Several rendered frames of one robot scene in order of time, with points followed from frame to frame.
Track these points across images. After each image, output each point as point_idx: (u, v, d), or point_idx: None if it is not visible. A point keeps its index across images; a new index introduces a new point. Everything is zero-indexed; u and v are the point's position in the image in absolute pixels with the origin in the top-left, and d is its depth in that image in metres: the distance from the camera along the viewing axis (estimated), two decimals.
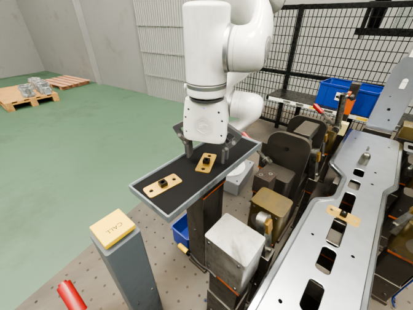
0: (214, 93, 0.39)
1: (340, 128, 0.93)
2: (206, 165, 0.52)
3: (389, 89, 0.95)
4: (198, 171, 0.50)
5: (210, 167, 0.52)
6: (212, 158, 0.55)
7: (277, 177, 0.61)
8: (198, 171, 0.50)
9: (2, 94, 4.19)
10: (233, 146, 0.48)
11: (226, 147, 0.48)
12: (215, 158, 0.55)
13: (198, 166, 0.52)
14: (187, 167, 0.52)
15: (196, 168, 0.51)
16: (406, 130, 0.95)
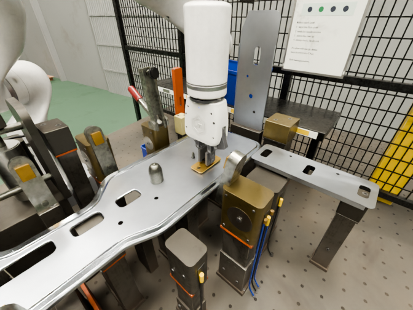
0: (205, 94, 0.39)
1: (166, 123, 0.62)
2: (204, 165, 0.53)
3: (244, 65, 0.63)
4: (193, 168, 0.51)
5: (206, 168, 0.51)
6: (214, 160, 0.54)
7: None
8: (193, 169, 0.51)
9: None
10: (215, 150, 0.48)
11: (209, 150, 0.49)
12: (217, 161, 0.54)
13: (196, 163, 0.53)
14: None
15: (193, 165, 0.52)
16: (270, 126, 0.63)
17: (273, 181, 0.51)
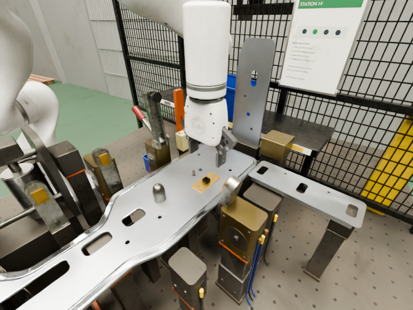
0: (204, 94, 0.39)
1: (168, 141, 0.65)
2: (204, 184, 0.56)
3: (242, 86, 0.67)
4: (193, 187, 0.55)
5: (206, 187, 0.55)
6: (214, 179, 0.58)
7: None
8: (193, 188, 0.55)
9: None
10: (227, 151, 0.46)
11: (220, 151, 0.46)
12: (216, 180, 0.58)
13: (196, 182, 0.57)
14: None
15: (193, 184, 0.56)
16: (265, 143, 0.67)
17: (268, 198, 0.55)
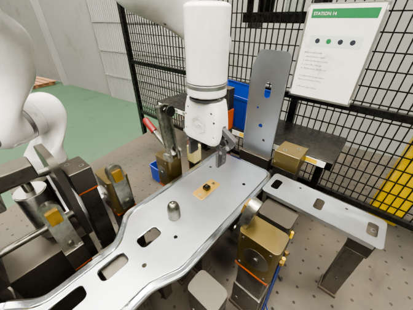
0: (204, 94, 0.39)
1: (179, 154, 0.64)
2: (204, 191, 0.58)
3: (255, 97, 0.66)
4: (194, 195, 0.57)
5: (206, 194, 0.57)
6: (214, 186, 0.60)
7: None
8: (194, 195, 0.57)
9: None
10: (227, 151, 0.46)
11: (220, 151, 0.46)
12: (216, 187, 0.59)
13: (197, 190, 0.58)
14: None
15: (194, 191, 0.58)
16: (279, 156, 0.65)
17: (284, 214, 0.54)
